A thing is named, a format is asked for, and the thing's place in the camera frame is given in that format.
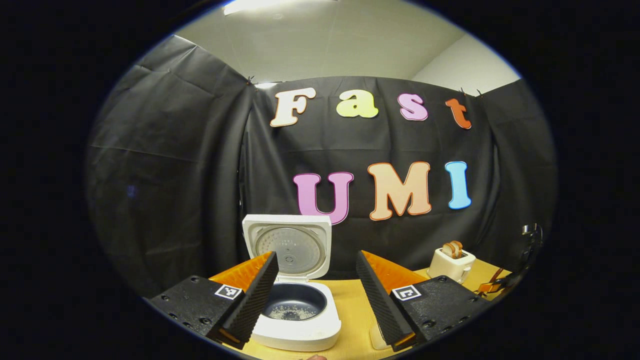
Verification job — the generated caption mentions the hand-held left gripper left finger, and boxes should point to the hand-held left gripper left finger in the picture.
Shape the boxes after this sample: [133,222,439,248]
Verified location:
[149,251,279,350]

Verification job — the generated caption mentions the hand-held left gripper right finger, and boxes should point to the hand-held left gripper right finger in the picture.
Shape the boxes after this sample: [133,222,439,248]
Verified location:
[356,250,493,352]

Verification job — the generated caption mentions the white rice grains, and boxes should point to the white rice grains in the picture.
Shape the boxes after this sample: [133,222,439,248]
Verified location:
[270,306,318,321]

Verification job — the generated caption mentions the clear plastic rice container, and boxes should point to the clear plastic rice container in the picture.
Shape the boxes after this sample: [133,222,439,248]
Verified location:
[369,320,392,351]

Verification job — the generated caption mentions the white rice cooker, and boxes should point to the white rice cooker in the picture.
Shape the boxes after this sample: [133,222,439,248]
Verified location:
[242,214,342,352]

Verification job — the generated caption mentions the white toaster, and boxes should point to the white toaster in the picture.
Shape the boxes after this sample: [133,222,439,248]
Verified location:
[427,247,476,284]

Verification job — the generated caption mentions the ceiling light panel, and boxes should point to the ceiling light panel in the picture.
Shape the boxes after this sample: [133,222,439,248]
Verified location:
[222,0,303,16]

